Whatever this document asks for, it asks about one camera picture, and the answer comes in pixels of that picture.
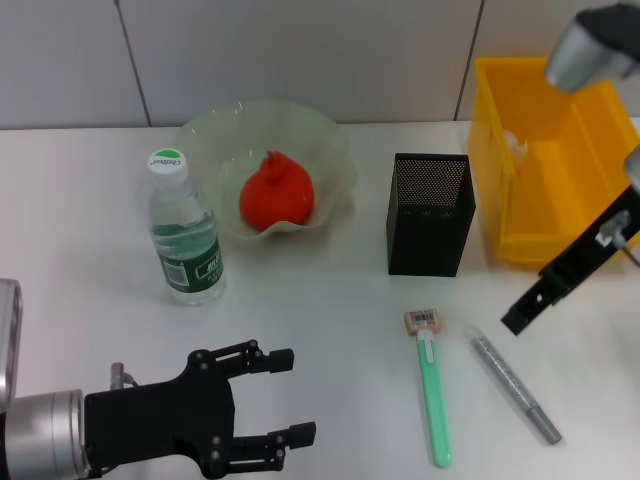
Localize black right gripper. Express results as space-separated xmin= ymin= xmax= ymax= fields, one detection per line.
xmin=501 ymin=184 xmax=640 ymax=337

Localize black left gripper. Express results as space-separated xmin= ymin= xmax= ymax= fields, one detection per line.
xmin=83 ymin=339 xmax=318 ymax=479

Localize mint green utility knife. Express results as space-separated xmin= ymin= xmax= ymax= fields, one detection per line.
xmin=414 ymin=327 xmax=455 ymax=470

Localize white paper ball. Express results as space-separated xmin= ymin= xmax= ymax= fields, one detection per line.
xmin=502 ymin=128 xmax=530 ymax=169

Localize clear green-label water bottle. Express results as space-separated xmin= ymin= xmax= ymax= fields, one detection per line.
xmin=146 ymin=148 xmax=227 ymax=307

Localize orange toy fruit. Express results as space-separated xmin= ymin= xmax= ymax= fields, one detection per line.
xmin=238 ymin=149 xmax=316 ymax=232

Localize grey marker pen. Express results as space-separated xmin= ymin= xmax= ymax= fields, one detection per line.
xmin=462 ymin=324 xmax=564 ymax=446

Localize beige barcode eraser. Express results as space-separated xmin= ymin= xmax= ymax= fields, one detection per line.
xmin=403 ymin=308 xmax=441 ymax=337

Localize black mesh pen holder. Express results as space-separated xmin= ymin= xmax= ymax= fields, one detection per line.
xmin=385 ymin=152 xmax=476 ymax=277

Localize pale green wavy fruit bowl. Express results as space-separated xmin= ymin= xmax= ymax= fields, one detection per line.
xmin=174 ymin=99 xmax=359 ymax=245

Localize yellow plastic bin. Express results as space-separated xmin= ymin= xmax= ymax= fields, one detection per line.
xmin=467 ymin=56 xmax=640 ymax=264

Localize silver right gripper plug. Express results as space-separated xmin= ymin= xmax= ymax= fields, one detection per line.
xmin=597 ymin=209 xmax=634 ymax=249

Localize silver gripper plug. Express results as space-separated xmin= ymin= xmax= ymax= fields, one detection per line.
xmin=109 ymin=362 xmax=144 ymax=389
xmin=597 ymin=209 xmax=634 ymax=249

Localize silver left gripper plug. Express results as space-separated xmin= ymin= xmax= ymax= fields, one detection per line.
xmin=109 ymin=362 xmax=144 ymax=389

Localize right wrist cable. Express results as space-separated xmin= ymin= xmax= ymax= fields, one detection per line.
xmin=619 ymin=234 xmax=640 ymax=266

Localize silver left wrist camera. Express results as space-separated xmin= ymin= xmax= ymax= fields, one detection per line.
xmin=0 ymin=278 xmax=25 ymax=411

